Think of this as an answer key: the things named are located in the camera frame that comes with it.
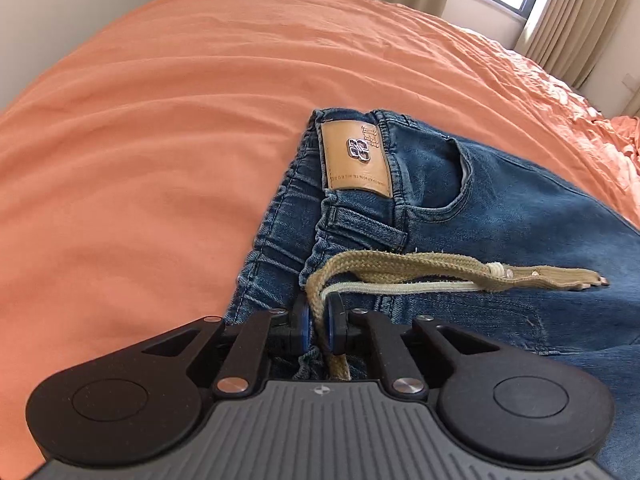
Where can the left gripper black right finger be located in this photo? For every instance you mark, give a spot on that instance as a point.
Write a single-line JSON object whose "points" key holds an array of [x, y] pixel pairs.
{"points": [[494, 399]]}

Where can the orange bed sheet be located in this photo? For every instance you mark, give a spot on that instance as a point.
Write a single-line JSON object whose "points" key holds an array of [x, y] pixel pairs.
{"points": [[135, 172]]}

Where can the beige curtain right panel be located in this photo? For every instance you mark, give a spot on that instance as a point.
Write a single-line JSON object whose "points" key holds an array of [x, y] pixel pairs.
{"points": [[566, 38]]}

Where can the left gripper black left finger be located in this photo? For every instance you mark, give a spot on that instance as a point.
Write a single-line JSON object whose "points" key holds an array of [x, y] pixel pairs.
{"points": [[139, 402]]}

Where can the white wall socket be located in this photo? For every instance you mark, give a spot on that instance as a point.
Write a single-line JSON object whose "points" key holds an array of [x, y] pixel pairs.
{"points": [[632, 83]]}

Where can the blue denim jeans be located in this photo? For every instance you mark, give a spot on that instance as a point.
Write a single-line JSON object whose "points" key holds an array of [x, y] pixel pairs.
{"points": [[454, 195]]}

